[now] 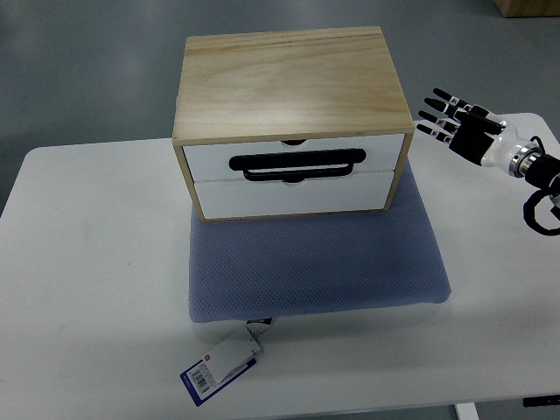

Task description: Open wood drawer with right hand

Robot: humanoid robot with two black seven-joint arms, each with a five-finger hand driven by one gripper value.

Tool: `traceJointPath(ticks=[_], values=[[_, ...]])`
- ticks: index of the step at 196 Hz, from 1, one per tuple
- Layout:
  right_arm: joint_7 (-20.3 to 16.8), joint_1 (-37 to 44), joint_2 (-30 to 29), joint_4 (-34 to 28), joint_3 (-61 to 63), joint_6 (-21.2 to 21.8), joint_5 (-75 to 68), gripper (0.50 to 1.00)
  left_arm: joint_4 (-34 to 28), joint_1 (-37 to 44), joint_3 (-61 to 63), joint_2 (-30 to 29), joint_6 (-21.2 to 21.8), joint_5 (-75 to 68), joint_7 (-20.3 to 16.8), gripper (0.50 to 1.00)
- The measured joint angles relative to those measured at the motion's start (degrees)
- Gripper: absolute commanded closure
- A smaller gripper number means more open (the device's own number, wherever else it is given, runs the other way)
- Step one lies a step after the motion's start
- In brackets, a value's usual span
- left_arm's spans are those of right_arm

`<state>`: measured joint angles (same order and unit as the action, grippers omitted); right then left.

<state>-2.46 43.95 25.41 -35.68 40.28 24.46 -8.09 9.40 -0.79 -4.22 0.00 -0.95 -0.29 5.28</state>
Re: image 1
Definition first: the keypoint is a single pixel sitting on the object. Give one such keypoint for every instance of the black table controller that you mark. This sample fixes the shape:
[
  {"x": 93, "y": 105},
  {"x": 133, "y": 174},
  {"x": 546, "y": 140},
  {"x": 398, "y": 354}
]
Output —
[{"x": 541, "y": 401}]

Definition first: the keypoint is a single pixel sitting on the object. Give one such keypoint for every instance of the wooden box corner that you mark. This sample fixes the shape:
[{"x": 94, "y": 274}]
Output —
[{"x": 528, "y": 8}]

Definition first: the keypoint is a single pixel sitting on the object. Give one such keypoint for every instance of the blue mesh cushion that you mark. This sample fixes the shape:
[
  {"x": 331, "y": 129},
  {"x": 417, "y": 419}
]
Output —
[{"x": 270, "y": 268}]

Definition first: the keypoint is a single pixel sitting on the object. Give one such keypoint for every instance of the white table leg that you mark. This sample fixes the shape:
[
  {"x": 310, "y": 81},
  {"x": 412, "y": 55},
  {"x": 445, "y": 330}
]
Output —
[{"x": 466, "y": 411}]

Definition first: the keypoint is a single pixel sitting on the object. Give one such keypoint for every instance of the white blue product tag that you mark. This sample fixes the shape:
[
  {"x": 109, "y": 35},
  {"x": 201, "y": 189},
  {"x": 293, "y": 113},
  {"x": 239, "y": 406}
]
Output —
[{"x": 224, "y": 363}]

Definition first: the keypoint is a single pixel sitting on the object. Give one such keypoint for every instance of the black drawer handle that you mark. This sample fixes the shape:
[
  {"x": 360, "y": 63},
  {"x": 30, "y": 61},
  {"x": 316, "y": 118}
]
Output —
[{"x": 294, "y": 167}]

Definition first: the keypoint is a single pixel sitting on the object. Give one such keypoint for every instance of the white drawer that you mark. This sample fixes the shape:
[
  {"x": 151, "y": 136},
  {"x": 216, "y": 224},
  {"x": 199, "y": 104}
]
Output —
[{"x": 211, "y": 162}]

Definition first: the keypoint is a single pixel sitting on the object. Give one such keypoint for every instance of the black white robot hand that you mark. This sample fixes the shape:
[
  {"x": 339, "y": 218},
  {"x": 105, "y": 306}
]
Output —
[{"x": 477, "y": 135}]

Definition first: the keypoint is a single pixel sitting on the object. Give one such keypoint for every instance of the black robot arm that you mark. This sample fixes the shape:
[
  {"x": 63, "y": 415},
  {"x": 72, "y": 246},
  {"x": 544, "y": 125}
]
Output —
[{"x": 540, "y": 170}]

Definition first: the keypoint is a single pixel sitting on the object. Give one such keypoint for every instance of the wooden drawer cabinet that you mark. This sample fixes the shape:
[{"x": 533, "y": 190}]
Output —
[{"x": 290, "y": 86}]

